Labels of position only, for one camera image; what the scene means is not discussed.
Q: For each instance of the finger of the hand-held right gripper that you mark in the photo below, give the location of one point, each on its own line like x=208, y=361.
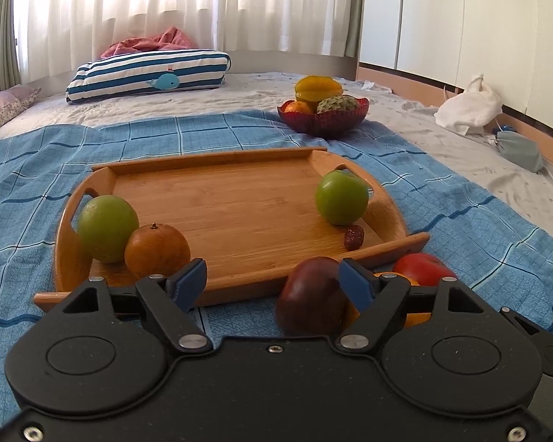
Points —
x=518, y=321

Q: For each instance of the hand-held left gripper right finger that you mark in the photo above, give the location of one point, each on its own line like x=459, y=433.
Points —
x=352, y=285

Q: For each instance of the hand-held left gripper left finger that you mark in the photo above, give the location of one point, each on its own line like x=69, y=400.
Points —
x=191, y=281

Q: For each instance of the small brown orange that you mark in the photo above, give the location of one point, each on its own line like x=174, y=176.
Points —
x=156, y=251

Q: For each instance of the red date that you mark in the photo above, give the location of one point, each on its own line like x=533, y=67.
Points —
x=354, y=237

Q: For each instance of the dark purple passion fruit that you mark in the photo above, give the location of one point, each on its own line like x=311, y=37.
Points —
x=304, y=299

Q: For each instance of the red tomato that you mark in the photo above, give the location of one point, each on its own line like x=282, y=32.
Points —
x=419, y=269

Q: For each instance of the wooden tray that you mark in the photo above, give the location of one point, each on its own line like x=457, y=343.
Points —
x=239, y=202

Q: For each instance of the red glass bowl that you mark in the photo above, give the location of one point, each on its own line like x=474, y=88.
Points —
x=322, y=124

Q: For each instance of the white quilted bedsheet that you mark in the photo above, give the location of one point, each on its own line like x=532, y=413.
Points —
x=465, y=156

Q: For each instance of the grey-blue pouch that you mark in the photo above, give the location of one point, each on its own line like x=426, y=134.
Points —
x=518, y=149

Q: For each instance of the green custard apple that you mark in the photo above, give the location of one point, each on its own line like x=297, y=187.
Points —
x=336, y=104

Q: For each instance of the small orange tangerine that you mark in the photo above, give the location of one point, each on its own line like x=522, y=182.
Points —
x=298, y=108

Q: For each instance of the blue plaid blanket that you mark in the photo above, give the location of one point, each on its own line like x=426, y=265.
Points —
x=27, y=184

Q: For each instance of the yellow starfruit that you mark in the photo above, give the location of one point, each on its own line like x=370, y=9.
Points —
x=315, y=87

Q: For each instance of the white cloth bag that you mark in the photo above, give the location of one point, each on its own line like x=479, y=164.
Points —
x=470, y=108

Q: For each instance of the striped whale pillow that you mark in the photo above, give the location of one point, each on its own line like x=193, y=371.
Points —
x=133, y=71

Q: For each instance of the pink cloth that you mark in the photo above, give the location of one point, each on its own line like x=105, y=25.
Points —
x=166, y=39

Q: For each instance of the purple floral pillow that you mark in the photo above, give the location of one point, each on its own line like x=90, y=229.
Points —
x=4, y=108

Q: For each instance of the white wardrobe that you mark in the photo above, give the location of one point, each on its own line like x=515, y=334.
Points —
x=465, y=18

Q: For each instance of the wooden bed frame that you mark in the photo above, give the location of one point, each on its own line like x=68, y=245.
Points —
x=396, y=80

